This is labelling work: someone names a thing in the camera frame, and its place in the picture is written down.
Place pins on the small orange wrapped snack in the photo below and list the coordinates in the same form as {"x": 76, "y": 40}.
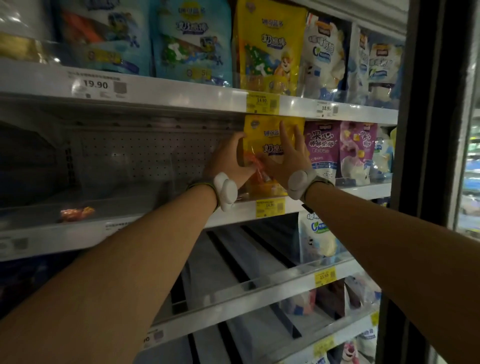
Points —
{"x": 77, "y": 213}

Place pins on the person's left forearm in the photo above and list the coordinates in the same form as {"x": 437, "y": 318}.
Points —
{"x": 123, "y": 273}

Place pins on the person's left fingers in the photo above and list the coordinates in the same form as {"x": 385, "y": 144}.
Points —
{"x": 237, "y": 141}

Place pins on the person's right hand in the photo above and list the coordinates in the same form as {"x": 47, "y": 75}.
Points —
{"x": 294, "y": 161}

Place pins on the white shelf price tag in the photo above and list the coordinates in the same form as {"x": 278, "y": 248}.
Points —
{"x": 153, "y": 338}
{"x": 13, "y": 245}
{"x": 98, "y": 85}
{"x": 327, "y": 108}

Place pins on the white wrist tracker green band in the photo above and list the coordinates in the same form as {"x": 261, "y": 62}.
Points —
{"x": 298, "y": 183}
{"x": 227, "y": 191}

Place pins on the person's right thumb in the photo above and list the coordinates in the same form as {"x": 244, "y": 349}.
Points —
{"x": 268, "y": 160}

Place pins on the person's left hand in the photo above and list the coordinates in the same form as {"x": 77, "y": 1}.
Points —
{"x": 225, "y": 161}

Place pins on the pink bear snack packet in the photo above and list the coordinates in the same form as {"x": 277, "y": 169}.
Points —
{"x": 349, "y": 353}

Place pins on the white cheese snack packet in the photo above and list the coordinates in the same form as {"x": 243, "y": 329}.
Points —
{"x": 322, "y": 56}
{"x": 358, "y": 63}
{"x": 384, "y": 75}

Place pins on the black fridge door frame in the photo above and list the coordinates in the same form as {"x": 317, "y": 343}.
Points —
{"x": 423, "y": 112}

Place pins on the white panda snack packet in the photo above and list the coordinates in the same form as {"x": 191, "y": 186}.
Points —
{"x": 317, "y": 240}

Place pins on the white blue snack packet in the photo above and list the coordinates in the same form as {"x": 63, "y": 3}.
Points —
{"x": 382, "y": 157}
{"x": 300, "y": 303}
{"x": 362, "y": 292}
{"x": 367, "y": 343}

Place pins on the white fridge shelf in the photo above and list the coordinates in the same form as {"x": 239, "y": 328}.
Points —
{"x": 337, "y": 330}
{"x": 240, "y": 296}
{"x": 180, "y": 95}
{"x": 45, "y": 236}

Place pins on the yellow cartoon dog snack packet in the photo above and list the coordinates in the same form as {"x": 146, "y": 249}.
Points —
{"x": 268, "y": 48}

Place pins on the person's right forearm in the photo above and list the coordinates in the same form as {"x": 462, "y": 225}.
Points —
{"x": 393, "y": 255}

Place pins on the person's right middle finger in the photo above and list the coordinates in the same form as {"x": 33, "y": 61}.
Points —
{"x": 301, "y": 138}

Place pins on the yellow shelf price tag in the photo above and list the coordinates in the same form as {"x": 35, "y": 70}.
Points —
{"x": 323, "y": 345}
{"x": 262, "y": 102}
{"x": 375, "y": 318}
{"x": 270, "y": 207}
{"x": 325, "y": 276}

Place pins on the purple cheese snack packet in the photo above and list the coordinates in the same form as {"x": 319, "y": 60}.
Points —
{"x": 323, "y": 150}
{"x": 356, "y": 153}

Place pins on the yellow snack packet orange contents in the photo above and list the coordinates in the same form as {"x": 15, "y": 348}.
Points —
{"x": 262, "y": 135}

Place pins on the gold foil packet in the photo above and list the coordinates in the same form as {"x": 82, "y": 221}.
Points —
{"x": 20, "y": 47}

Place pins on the blue cartoon dog snack packet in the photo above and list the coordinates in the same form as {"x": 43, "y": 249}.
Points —
{"x": 191, "y": 41}
{"x": 108, "y": 37}

